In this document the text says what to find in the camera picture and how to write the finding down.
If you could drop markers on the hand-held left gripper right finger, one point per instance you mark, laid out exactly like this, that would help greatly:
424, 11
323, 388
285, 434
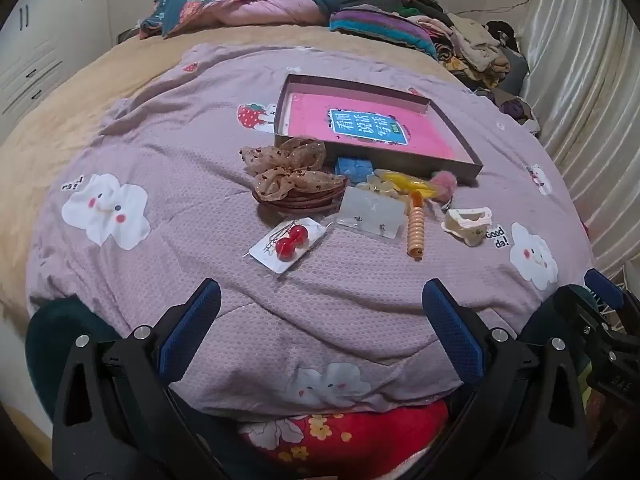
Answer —
452, 332

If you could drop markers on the pink book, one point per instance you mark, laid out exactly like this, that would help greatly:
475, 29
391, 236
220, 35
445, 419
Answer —
370, 125

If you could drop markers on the pile of clothes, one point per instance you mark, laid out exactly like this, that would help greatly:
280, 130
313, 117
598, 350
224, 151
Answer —
470, 40

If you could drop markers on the dark teal cloth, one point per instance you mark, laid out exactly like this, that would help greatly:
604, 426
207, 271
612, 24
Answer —
542, 322
60, 330

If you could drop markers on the dark shallow cardboard box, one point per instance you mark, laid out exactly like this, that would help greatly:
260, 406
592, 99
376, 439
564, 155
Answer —
472, 160

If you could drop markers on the brown dotted bow scrunchie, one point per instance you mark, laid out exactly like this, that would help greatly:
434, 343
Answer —
287, 165

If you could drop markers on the grey blue cushion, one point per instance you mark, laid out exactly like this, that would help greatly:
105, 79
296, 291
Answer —
517, 72

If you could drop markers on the blue square hair accessory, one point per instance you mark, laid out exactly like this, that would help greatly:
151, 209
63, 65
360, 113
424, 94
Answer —
354, 166

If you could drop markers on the white wardrobe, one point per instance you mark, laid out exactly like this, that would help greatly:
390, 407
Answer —
40, 35

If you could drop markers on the bag of clothes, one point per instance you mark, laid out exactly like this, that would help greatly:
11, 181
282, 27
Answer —
517, 110

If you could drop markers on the cream white hair claw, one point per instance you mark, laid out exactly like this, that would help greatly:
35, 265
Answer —
467, 222

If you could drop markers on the clear earring packet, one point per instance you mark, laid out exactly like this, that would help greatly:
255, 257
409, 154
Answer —
370, 212

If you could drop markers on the pink pompom hair clip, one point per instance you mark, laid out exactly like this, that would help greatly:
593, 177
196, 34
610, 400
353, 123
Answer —
442, 185

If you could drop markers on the striped pillow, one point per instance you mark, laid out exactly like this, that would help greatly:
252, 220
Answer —
385, 27

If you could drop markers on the strawberry print quilt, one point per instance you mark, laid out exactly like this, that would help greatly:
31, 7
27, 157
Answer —
235, 5

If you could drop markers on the cream curtain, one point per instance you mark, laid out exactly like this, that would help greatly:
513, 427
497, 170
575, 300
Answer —
585, 85

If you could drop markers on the purple printed blanket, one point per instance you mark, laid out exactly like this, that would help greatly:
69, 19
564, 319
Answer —
200, 185

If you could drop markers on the red ball earrings on card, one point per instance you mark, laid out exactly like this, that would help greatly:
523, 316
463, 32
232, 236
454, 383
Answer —
287, 245

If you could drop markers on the brown hair band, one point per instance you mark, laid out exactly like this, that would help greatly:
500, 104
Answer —
305, 201

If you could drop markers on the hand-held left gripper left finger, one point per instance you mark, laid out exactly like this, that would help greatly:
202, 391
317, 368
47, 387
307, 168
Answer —
192, 325

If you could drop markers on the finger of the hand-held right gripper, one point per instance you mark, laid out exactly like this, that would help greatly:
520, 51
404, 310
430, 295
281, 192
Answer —
572, 307
602, 285

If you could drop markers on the red floral cloth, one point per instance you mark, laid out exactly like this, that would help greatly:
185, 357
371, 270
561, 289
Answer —
360, 432

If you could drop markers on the translucent beige hair claw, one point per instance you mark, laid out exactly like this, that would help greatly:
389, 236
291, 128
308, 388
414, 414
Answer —
381, 187

